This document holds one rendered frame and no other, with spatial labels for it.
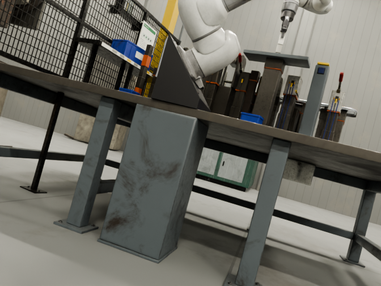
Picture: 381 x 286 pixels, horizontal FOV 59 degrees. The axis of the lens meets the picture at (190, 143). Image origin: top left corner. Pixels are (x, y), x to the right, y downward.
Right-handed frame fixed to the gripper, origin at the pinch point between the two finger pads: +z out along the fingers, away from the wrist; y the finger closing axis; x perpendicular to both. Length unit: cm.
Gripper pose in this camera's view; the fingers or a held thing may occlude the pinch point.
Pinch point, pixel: (279, 46)
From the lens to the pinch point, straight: 207.3
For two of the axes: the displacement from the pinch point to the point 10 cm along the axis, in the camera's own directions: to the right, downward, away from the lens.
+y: 1.6, 0.7, 9.8
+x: -9.5, -2.5, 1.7
